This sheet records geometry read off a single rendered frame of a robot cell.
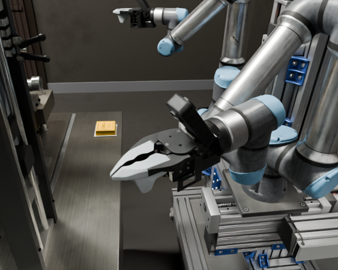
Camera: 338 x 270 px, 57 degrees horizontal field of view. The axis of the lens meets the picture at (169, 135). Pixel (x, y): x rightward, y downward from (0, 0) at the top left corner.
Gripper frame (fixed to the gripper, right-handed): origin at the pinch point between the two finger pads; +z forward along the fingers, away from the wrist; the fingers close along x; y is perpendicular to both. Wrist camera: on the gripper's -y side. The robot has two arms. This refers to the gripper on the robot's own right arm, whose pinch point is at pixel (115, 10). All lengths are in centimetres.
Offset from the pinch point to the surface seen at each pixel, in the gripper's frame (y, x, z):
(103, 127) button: 31, -56, -17
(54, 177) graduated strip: 34, -84, -14
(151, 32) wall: 53, 177, 45
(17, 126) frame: 3, -104, -27
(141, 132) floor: 121, 84, 27
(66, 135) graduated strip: 33, -62, -5
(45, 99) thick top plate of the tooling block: 20, -61, 1
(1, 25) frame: -15, -102, -28
